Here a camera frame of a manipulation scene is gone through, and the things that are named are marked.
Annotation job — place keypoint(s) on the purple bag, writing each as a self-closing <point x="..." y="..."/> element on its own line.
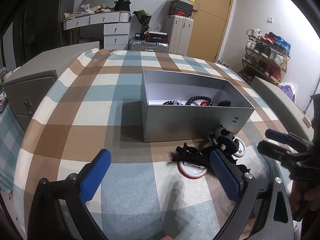
<point x="289" y="89"/>

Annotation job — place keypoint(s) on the wooden shoe rack with shoes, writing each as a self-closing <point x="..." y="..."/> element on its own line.
<point x="266" y="57"/>

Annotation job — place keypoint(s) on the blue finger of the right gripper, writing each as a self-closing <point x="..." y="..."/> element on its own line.
<point x="275" y="152"/>
<point x="283" y="138"/>

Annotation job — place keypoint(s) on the silver aluminium suitcase lying flat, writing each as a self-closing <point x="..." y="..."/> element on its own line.
<point x="139" y="45"/>

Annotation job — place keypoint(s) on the grey right bedside cabinet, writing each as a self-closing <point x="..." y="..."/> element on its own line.
<point x="286" y="110"/>

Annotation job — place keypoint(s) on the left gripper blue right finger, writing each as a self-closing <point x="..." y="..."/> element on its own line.
<point x="274" y="219"/>

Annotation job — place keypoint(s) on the grey left bedside cabinet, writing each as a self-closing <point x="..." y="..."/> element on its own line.
<point x="27" y="86"/>

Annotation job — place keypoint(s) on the stack of shoe boxes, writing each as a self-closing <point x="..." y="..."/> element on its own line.
<point x="181" y="7"/>

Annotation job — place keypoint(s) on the black red box on suitcase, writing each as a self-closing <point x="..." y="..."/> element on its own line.
<point x="152" y="36"/>

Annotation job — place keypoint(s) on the black long hair clip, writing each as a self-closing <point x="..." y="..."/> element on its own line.
<point x="193" y="155"/>

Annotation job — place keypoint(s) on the large black claw hair clip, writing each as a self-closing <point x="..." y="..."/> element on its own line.
<point x="225" y="140"/>

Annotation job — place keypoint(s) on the white desk with drawers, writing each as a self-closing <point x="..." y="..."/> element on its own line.
<point x="111" y="29"/>

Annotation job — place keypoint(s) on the dark tall cabinet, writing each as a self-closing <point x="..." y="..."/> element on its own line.
<point x="38" y="27"/>

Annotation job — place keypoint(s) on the black wrapped flower bouquet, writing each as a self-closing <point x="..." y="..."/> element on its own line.
<point x="144" y="19"/>

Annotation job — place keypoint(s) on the person's right hand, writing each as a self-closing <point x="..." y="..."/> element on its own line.
<point x="297" y="194"/>

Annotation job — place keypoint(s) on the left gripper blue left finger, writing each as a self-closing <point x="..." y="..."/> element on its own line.
<point x="46" y="219"/>

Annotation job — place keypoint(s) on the blue brown plaid tablecloth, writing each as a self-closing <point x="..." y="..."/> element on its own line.
<point x="95" y="104"/>

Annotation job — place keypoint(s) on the silver grey cardboard box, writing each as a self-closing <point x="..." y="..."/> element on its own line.
<point x="183" y="106"/>

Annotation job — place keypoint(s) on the black bag on desk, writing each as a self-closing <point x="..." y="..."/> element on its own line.
<point x="122" y="5"/>

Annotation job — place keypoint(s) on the wooden door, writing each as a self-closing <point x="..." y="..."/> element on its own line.
<point x="210" y="22"/>

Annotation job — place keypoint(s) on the grey bedside cabinet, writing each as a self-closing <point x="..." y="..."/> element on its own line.
<point x="286" y="110"/>
<point x="27" y="86"/>

